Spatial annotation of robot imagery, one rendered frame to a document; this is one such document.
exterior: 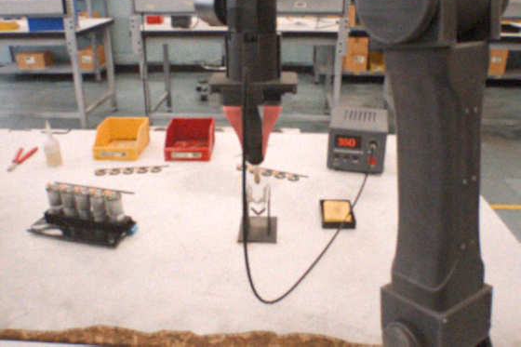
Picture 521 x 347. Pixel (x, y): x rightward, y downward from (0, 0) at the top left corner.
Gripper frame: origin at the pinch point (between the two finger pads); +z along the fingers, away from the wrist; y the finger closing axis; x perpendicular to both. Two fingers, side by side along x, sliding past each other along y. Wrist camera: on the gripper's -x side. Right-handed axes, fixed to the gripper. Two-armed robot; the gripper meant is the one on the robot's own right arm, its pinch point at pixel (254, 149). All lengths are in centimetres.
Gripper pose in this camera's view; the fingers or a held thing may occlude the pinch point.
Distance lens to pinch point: 57.8
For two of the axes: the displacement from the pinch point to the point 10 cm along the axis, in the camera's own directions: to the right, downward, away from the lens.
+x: -0.5, 3.6, -9.3
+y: -10.0, 0.0, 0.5
